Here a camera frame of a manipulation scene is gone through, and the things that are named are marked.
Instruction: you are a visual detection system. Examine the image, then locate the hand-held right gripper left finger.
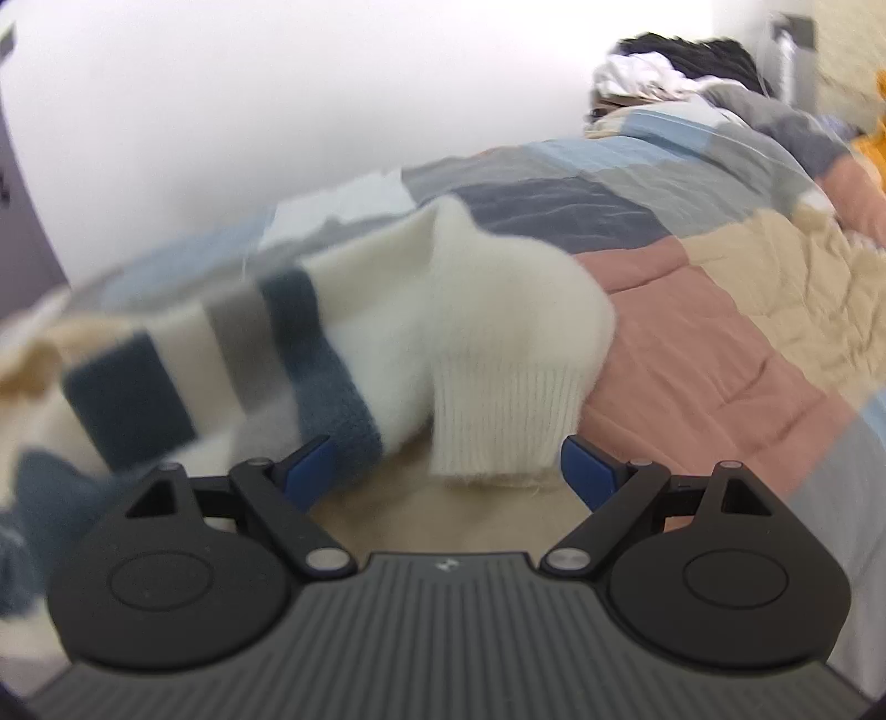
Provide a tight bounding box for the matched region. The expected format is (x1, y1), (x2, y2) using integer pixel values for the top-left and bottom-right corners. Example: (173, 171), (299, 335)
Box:
(125, 435), (357, 580)

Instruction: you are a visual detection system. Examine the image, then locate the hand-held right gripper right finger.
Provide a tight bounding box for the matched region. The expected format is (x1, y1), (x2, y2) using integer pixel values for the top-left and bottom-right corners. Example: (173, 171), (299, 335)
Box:
(540, 435), (774, 580)

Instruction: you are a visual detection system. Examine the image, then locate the cream sweater with blue stripes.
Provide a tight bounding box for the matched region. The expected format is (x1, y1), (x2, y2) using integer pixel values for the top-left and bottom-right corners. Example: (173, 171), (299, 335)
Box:
(0, 197), (619, 617)

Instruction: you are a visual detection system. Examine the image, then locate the pile of white and black clothes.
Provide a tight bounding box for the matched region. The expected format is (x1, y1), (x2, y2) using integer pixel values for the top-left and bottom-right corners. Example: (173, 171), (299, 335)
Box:
(588, 31), (763, 119)

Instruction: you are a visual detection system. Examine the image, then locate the patchwork quilt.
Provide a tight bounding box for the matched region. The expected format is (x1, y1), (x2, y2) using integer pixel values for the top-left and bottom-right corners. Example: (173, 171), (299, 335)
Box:
(0, 90), (886, 686)

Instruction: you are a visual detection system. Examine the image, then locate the grey bedside stand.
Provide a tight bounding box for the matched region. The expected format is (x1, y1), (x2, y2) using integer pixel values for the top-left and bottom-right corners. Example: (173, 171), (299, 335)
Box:
(771, 14), (819, 108)

